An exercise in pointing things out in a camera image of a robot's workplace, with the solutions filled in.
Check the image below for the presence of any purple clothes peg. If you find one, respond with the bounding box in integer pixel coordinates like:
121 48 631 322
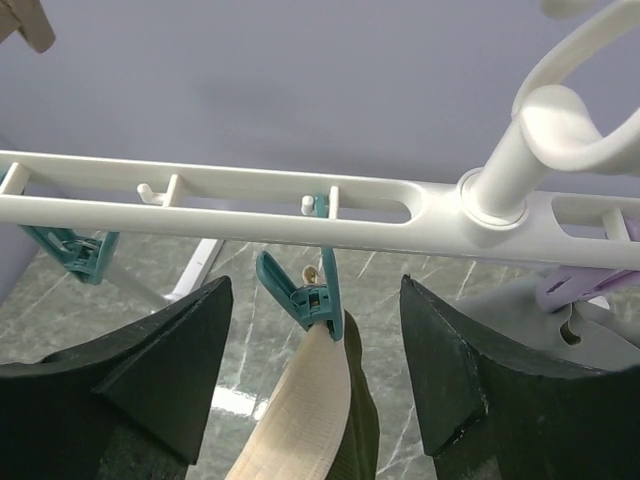
532 214 640 315

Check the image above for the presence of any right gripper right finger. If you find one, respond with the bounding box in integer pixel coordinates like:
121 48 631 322
400 277 639 479

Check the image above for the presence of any white clothes drying rack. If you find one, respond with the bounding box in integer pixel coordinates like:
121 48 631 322
104 239 224 311

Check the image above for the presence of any wooden clip hanger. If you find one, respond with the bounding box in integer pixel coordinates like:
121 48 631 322
0 0 56 54

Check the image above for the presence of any olive green underwear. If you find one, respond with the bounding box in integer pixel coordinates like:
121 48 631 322
227 313 380 480

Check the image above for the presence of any teal clothes peg left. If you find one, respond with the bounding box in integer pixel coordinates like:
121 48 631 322
0 167 121 286

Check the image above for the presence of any teal clothes peg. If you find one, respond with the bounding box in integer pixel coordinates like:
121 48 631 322
0 167 121 286
254 194 345 344

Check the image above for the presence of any white plastic clip hanger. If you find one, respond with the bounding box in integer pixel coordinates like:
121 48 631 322
1 1 639 270

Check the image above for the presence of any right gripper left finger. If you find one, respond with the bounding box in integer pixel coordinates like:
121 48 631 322
1 276 233 479

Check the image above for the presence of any grey underwear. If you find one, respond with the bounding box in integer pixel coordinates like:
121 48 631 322
454 273 639 371

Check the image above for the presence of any teal clothes peg right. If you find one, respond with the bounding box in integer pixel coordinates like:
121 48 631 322
254 194 345 344

